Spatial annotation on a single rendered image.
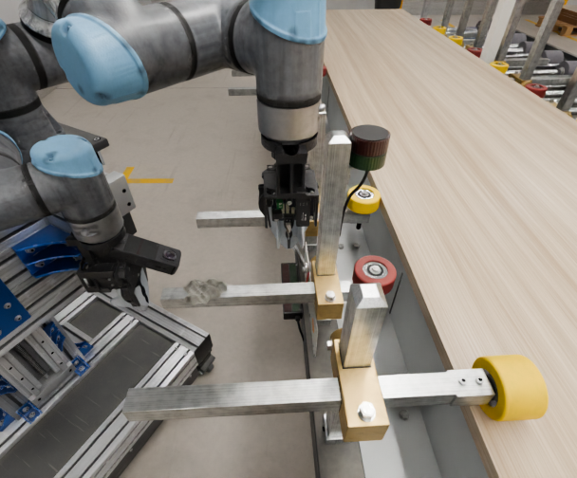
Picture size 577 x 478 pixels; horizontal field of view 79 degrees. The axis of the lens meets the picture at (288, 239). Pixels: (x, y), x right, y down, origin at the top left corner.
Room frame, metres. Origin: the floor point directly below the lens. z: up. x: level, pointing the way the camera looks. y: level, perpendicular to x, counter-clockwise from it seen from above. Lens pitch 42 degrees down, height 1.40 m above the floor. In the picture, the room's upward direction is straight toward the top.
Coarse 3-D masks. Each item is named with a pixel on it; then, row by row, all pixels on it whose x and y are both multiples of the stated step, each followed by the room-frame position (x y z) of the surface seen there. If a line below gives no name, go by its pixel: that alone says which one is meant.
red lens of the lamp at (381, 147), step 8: (352, 128) 0.51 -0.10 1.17; (384, 128) 0.51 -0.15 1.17; (352, 136) 0.49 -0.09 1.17; (352, 144) 0.48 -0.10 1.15; (360, 144) 0.47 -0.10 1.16; (368, 144) 0.47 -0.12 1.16; (376, 144) 0.47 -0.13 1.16; (384, 144) 0.47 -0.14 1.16; (360, 152) 0.47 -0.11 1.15; (368, 152) 0.47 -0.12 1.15; (376, 152) 0.47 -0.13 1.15; (384, 152) 0.48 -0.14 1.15
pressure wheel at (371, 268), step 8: (368, 256) 0.49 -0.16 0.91; (376, 256) 0.49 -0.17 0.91; (360, 264) 0.47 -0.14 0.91; (368, 264) 0.47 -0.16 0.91; (376, 264) 0.47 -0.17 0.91; (384, 264) 0.47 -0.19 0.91; (360, 272) 0.45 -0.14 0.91; (368, 272) 0.45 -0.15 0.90; (376, 272) 0.45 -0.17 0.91; (384, 272) 0.45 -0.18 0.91; (392, 272) 0.45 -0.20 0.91; (352, 280) 0.46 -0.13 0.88; (360, 280) 0.43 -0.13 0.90; (368, 280) 0.43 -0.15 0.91; (376, 280) 0.43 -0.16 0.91; (384, 280) 0.43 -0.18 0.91; (392, 280) 0.43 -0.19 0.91; (384, 288) 0.42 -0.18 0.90
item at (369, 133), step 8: (360, 128) 0.51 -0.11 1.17; (368, 128) 0.51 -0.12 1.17; (376, 128) 0.51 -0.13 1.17; (360, 136) 0.48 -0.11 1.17; (368, 136) 0.48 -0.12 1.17; (376, 136) 0.48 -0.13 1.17; (384, 136) 0.48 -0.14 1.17; (352, 152) 0.48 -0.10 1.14; (352, 168) 0.48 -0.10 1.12; (360, 184) 0.50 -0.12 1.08; (352, 192) 0.50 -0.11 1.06; (344, 208) 0.50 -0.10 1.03
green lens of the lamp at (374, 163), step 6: (354, 156) 0.48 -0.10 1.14; (360, 156) 0.47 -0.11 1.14; (378, 156) 0.47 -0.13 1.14; (384, 156) 0.48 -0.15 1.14; (354, 162) 0.48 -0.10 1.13; (360, 162) 0.47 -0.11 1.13; (366, 162) 0.47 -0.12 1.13; (372, 162) 0.47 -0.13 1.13; (378, 162) 0.47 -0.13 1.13; (384, 162) 0.48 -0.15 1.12; (360, 168) 0.47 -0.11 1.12; (366, 168) 0.47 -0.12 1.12; (372, 168) 0.47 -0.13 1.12; (378, 168) 0.47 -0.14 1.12
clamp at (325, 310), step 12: (312, 264) 0.51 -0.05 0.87; (336, 264) 0.52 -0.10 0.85; (312, 276) 0.49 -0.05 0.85; (324, 276) 0.47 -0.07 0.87; (336, 276) 0.47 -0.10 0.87; (324, 288) 0.44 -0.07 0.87; (336, 288) 0.44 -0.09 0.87; (324, 300) 0.41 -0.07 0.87; (336, 300) 0.41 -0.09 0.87; (324, 312) 0.40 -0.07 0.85; (336, 312) 0.40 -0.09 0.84
